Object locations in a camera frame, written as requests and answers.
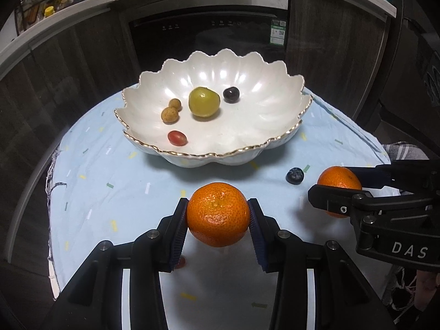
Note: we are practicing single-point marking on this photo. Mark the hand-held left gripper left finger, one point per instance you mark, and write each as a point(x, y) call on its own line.
point(177, 237)

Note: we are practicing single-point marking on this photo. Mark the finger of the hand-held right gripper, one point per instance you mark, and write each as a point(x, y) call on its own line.
point(333, 199)
point(376, 178)

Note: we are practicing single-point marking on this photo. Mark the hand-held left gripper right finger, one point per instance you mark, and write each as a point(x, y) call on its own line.
point(257, 237)

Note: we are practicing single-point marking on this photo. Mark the orange mandarin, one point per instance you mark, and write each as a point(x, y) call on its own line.
point(218, 215)
point(338, 177)

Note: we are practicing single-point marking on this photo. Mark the white scalloped bowl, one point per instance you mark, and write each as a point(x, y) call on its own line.
point(247, 123)

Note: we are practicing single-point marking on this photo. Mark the small brown longan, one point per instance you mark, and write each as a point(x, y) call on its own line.
point(175, 104)
point(169, 115)

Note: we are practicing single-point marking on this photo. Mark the green round citrus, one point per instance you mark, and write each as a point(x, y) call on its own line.
point(204, 102)

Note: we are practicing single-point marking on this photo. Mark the dark blueberry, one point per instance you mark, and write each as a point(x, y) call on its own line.
point(231, 95)
point(295, 175)

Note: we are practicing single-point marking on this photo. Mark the grey checked cloth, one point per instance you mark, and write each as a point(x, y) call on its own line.
point(404, 150)

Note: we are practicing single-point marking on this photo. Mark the light blue patterned tablecloth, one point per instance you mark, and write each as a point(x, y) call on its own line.
point(103, 196)

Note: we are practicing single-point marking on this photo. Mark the tall black appliance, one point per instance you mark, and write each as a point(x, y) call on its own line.
point(421, 75)

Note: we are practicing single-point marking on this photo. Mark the dark wood cabinet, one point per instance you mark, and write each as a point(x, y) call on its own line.
point(340, 48)
point(68, 92)

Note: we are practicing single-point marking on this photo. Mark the black built-in oven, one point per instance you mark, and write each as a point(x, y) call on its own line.
point(206, 34)

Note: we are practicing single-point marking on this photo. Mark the white countertop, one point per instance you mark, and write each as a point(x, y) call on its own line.
point(68, 17)

